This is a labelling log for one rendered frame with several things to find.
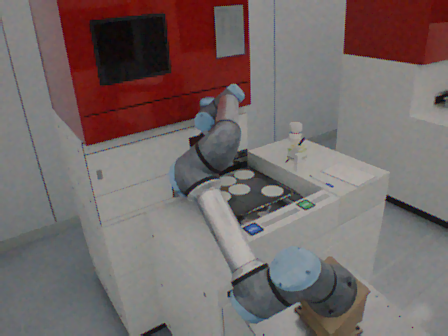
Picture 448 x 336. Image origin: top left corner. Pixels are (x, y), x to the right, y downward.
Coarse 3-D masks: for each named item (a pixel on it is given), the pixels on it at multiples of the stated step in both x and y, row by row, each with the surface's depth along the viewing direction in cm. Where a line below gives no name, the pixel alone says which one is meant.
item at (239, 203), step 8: (248, 168) 189; (232, 176) 182; (256, 176) 181; (264, 176) 180; (248, 184) 174; (256, 184) 173; (264, 184) 173; (272, 184) 172; (248, 192) 167; (256, 192) 166; (288, 192) 165; (232, 200) 161; (240, 200) 161; (248, 200) 161; (256, 200) 160; (264, 200) 160; (232, 208) 155; (240, 208) 155; (248, 208) 154
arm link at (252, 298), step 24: (192, 168) 107; (192, 192) 106; (216, 192) 107; (216, 216) 104; (216, 240) 104; (240, 240) 101; (240, 264) 99; (264, 264) 99; (240, 288) 97; (264, 288) 93; (240, 312) 96; (264, 312) 94
